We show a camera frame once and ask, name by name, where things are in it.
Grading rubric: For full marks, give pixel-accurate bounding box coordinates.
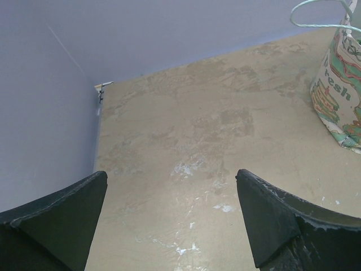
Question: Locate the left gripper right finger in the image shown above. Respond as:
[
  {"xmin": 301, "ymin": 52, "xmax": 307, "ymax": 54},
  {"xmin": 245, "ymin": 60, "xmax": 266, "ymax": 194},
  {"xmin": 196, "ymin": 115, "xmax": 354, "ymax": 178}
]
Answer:
[{"xmin": 236, "ymin": 169, "xmax": 360, "ymax": 270}]

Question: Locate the green paper bag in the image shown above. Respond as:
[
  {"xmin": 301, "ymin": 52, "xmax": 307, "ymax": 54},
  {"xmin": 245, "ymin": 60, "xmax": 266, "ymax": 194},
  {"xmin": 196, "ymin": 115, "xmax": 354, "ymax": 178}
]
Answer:
[{"xmin": 290, "ymin": 0, "xmax": 361, "ymax": 155}]

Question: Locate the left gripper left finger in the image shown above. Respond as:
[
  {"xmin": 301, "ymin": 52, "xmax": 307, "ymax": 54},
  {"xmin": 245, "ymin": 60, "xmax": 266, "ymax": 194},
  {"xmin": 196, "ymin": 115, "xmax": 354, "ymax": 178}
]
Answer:
[{"xmin": 1, "ymin": 171, "xmax": 108, "ymax": 270}]

